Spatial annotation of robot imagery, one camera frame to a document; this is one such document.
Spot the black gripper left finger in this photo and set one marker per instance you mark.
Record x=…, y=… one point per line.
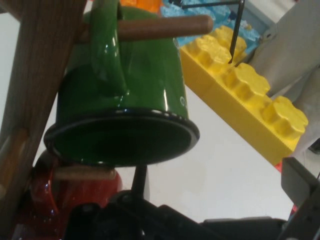
x=112, y=220

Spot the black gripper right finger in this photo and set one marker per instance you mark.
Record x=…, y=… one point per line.
x=305, y=195

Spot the green enamel mug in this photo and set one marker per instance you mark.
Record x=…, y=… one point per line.
x=145, y=82

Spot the red enamel mug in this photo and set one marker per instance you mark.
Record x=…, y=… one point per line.
x=82, y=190

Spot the big yellow toy block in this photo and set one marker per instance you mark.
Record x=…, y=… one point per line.
x=240, y=107

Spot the brown wooden mug tree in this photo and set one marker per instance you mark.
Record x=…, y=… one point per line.
x=40, y=62

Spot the translucent blue toy block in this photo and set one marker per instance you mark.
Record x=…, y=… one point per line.
x=200, y=15

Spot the big orange toy block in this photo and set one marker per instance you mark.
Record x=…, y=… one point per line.
x=147, y=5

